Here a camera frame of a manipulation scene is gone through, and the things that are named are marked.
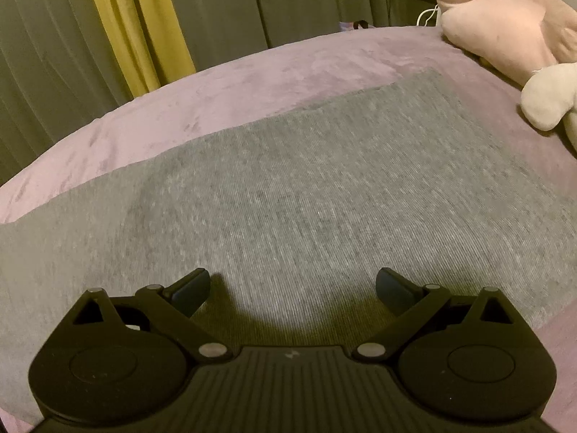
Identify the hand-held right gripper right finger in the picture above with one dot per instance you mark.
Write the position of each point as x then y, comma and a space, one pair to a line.
391, 292

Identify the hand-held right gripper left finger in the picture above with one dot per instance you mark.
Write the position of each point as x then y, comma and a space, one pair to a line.
194, 289

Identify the grey pants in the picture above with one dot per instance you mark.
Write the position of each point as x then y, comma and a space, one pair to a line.
288, 198

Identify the purple plush blanket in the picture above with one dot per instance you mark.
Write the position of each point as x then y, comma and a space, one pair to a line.
234, 76

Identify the cream plush toy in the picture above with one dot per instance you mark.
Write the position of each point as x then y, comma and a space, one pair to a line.
545, 99

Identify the yellow curtain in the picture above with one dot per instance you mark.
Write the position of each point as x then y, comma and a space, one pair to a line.
135, 22

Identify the grey-green curtain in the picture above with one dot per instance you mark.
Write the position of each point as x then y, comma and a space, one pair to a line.
279, 0
49, 54

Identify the dark nightstand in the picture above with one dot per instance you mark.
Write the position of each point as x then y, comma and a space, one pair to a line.
414, 2

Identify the pink plush toy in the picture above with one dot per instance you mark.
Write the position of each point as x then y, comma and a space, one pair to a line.
505, 22

